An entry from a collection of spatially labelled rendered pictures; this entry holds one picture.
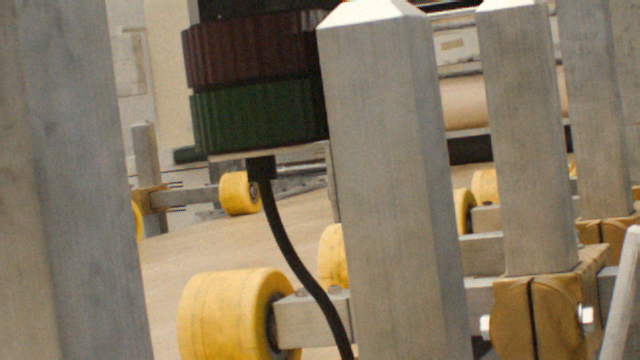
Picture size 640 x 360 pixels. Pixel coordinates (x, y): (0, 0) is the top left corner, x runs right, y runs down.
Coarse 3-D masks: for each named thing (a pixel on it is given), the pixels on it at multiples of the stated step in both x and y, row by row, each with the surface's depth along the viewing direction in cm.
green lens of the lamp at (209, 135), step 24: (192, 96) 51; (216, 96) 49; (240, 96) 49; (264, 96) 49; (288, 96) 49; (312, 96) 49; (192, 120) 51; (216, 120) 50; (240, 120) 49; (264, 120) 49; (288, 120) 49; (312, 120) 49; (216, 144) 50; (240, 144) 49; (264, 144) 49
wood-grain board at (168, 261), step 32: (320, 192) 285; (224, 224) 231; (256, 224) 222; (288, 224) 213; (320, 224) 205; (160, 256) 187; (192, 256) 181; (224, 256) 175; (256, 256) 170; (160, 288) 149; (160, 320) 123; (160, 352) 105; (320, 352) 97
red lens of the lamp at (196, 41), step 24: (216, 24) 49; (240, 24) 49; (264, 24) 49; (288, 24) 49; (312, 24) 50; (192, 48) 50; (216, 48) 49; (240, 48) 49; (264, 48) 49; (288, 48) 49; (312, 48) 50; (192, 72) 50; (216, 72) 49; (240, 72) 49; (264, 72) 49; (288, 72) 49
